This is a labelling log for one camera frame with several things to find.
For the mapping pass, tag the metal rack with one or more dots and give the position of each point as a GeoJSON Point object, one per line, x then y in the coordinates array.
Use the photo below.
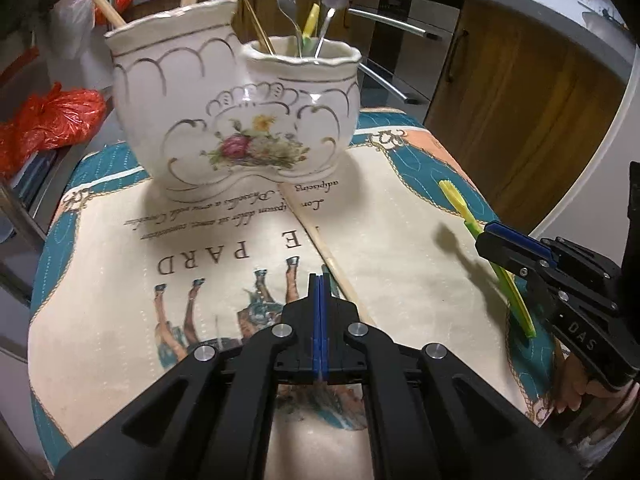
{"type": "Point", "coordinates": [20, 215]}

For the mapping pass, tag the yellow plastic fork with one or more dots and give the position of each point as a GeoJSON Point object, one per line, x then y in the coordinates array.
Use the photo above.
{"type": "Point", "coordinates": [462, 205]}

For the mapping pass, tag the built-in oven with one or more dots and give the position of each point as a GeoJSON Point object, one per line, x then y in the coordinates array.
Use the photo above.
{"type": "Point", "coordinates": [400, 50]}

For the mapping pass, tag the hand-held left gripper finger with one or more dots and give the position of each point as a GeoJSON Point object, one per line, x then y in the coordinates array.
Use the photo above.
{"type": "Point", "coordinates": [325, 310]}
{"type": "Point", "coordinates": [314, 310]}

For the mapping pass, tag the yellow green plastic spoon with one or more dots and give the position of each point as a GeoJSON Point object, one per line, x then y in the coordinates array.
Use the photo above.
{"type": "Point", "coordinates": [311, 22]}

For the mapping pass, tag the person's right hand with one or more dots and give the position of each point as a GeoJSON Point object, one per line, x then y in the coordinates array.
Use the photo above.
{"type": "Point", "coordinates": [575, 385]}

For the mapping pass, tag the wooden cabinet door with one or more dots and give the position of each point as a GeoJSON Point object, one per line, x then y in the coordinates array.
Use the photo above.
{"type": "Point", "coordinates": [525, 135]}

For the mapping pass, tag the white floral ceramic utensil holder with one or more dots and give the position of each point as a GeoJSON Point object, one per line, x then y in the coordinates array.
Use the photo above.
{"type": "Point", "coordinates": [150, 110]}

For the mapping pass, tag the dark kitchen countertop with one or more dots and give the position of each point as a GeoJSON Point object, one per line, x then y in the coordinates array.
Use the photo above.
{"type": "Point", "coordinates": [525, 15]}

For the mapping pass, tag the printed table cloth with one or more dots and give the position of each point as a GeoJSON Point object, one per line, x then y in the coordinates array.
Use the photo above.
{"type": "Point", "coordinates": [400, 260]}

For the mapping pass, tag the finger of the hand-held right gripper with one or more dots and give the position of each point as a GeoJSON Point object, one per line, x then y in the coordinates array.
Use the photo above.
{"type": "Point", "coordinates": [515, 241]}
{"type": "Point", "coordinates": [510, 257]}

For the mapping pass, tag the white plastic bag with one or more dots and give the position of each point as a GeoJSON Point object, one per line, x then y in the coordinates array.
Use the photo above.
{"type": "Point", "coordinates": [72, 20]}

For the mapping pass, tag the gold fork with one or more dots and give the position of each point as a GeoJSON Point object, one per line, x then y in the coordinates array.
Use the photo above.
{"type": "Point", "coordinates": [250, 15]}

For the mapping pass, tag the red plastic bag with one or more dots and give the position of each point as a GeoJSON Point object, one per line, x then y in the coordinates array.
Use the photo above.
{"type": "Point", "coordinates": [50, 120]}

